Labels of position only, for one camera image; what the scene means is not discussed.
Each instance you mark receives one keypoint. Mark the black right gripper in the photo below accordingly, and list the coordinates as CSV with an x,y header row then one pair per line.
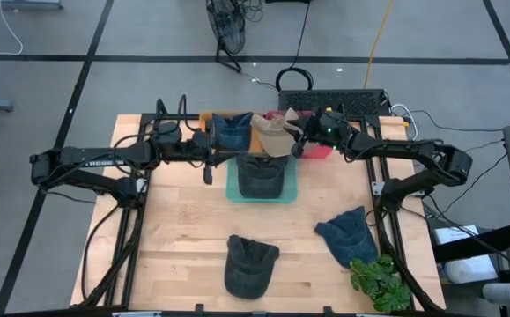
x,y
336,136

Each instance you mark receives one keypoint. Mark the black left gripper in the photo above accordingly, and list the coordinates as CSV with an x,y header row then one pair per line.
x,y
208,171

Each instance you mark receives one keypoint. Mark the blue denim baseball cap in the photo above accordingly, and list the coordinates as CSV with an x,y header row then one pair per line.
x,y
233,134
347,238

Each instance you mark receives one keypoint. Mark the beige baseball cap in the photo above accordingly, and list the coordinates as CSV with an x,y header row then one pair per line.
x,y
276,138

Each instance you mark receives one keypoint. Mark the orange plastic tray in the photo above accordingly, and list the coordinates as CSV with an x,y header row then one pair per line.
x,y
255,143

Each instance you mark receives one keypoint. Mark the dark grey baseball cap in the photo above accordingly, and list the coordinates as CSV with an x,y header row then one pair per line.
x,y
261,178
248,268

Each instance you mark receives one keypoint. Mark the green plastic tray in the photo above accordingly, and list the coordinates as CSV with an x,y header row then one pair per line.
x,y
292,189

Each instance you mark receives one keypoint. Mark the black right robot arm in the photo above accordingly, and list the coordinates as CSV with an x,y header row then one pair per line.
x,y
413,147

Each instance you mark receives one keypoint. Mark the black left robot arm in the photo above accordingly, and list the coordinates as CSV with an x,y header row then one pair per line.
x,y
83,160

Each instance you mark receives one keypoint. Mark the pink plastic tray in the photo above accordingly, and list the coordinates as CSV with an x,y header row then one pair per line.
x,y
318,152

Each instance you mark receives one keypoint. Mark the black grilled computer case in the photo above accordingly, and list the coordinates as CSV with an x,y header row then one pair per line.
x,y
351,102

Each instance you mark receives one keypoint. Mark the black floor fan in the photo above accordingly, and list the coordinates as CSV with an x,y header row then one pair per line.
x,y
230,26

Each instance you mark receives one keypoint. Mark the black table clamp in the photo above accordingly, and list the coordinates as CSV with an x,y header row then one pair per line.
x,y
327,310
199,308

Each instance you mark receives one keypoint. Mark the green artificial plant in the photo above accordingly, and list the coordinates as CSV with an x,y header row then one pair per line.
x,y
382,282

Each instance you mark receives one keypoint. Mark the white cardboard box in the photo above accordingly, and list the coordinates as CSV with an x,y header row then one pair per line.
x,y
455,234

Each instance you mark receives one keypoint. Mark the white paper roll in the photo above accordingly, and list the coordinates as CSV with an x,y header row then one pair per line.
x,y
470,269

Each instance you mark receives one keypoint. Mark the black shelf bar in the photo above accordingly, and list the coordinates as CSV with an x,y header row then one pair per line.
x,y
492,240

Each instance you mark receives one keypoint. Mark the grey cylinder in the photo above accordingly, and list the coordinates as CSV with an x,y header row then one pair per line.
x,y
499,294

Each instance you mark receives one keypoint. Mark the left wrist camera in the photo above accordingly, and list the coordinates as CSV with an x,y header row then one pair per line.
x,y
202,139

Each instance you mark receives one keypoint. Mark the black aluminium rig frame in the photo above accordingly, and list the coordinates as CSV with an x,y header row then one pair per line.
x,y
146,119

